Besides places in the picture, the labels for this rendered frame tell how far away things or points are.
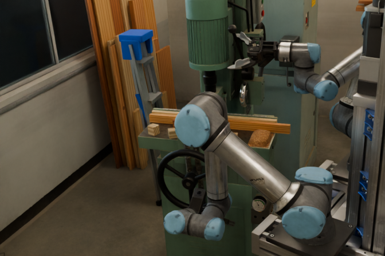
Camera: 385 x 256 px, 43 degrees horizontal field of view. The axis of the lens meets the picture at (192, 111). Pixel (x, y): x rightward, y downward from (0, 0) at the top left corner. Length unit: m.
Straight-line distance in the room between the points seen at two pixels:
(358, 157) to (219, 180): 0.47
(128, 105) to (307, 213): 2.37
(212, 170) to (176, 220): 0.20
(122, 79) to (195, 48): 1.56
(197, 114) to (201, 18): 0.69
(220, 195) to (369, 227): 0.51
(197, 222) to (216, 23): 0.83
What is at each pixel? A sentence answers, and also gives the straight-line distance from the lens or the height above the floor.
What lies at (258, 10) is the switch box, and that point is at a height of 1.38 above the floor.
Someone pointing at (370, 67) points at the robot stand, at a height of 1.35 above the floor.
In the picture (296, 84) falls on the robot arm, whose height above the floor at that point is 1.19.
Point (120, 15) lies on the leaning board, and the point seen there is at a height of 1.12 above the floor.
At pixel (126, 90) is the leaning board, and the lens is 3.56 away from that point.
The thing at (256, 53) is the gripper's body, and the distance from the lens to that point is 1.89.
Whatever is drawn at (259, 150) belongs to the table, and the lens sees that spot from 2.05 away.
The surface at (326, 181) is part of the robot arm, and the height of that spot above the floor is 1.04.
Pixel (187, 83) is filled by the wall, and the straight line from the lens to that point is 4.90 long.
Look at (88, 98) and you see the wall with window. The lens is 3.72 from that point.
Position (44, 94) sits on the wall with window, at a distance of 3.32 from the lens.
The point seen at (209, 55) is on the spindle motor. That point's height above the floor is 1.27.
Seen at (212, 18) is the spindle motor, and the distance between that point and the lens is 2.00.
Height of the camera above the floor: 1.84
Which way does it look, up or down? 23 degrees down
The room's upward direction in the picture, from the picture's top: 4 degrees counter-clockwise
